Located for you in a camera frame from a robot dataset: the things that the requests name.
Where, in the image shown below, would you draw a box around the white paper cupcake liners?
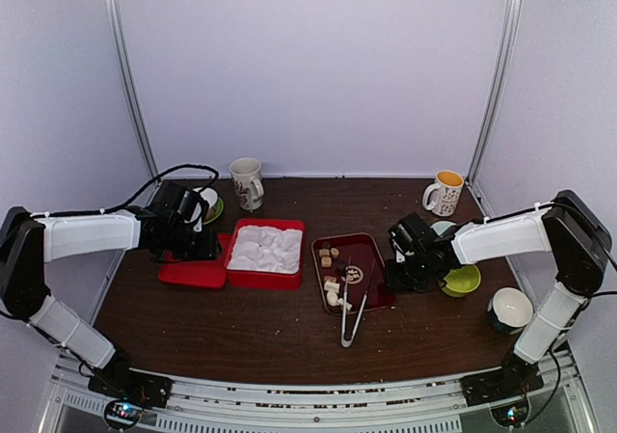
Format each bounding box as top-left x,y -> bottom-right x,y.
227,225 -> 303,275

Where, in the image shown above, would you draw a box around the red chocolate tray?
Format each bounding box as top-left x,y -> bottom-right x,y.
311,232 -> 396,316

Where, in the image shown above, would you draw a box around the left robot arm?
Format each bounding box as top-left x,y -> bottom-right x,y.
1,206 -> 222,398

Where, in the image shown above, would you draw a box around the white round chocolate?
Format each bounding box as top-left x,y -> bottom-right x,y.
327,291 -> 338,306

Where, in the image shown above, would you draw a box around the left aluminium frame post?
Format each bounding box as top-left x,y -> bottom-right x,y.
104,0 -> 158,176

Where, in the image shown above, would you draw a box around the lime green bowl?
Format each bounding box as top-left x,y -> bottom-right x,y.
441,265 -> 481,298

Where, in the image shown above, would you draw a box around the red tin lid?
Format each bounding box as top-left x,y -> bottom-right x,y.
158,233 -> 231,289

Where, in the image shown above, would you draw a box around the front aluminium rail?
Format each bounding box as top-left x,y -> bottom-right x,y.
34,350 -> 600,432

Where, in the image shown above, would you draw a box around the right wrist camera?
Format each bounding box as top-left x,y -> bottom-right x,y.
389,213 -> 438,256

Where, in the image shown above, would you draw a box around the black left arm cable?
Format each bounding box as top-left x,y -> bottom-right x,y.
100,164 -> 221,215

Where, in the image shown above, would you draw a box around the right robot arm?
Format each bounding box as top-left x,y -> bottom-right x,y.
386,189 -> 615,396

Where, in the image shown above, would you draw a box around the green saucer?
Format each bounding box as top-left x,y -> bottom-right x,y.
201,198 -> 224,225

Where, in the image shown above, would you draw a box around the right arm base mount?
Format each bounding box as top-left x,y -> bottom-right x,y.
460,369 -> 545,407

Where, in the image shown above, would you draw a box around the light blue patterned bowl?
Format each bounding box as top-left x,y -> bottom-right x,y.
430,220 -> 457,237

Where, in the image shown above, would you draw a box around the tall white patterned mug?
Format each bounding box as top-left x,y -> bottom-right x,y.
229,157 -> 265,211

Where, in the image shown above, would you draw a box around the white bowl on saucer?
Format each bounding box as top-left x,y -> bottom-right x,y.
201,188 -> 219,217

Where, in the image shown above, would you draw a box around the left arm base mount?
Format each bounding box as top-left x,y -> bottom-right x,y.
88,371 -> 173,409

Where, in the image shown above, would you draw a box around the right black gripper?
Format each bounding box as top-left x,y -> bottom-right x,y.
385,252 -> 432,292

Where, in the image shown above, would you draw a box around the aluminium frame post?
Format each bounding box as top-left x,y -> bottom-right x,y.
467,0 -> 523,186
104,0 -> 158,176

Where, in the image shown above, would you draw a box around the right aluminium frame post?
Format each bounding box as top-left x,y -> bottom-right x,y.
467,0 -> 523,186

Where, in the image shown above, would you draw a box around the white mug yellow inside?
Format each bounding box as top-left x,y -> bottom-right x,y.
421,170 -> 465,217

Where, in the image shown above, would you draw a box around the metal serving tongs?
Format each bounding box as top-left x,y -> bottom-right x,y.
340,254 -> 377,349

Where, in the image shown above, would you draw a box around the dark bowl white inside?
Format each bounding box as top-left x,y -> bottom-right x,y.
487,287 -> 534,336

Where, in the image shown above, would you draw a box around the red tin box base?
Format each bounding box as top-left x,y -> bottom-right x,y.
224,218 -> 306,290

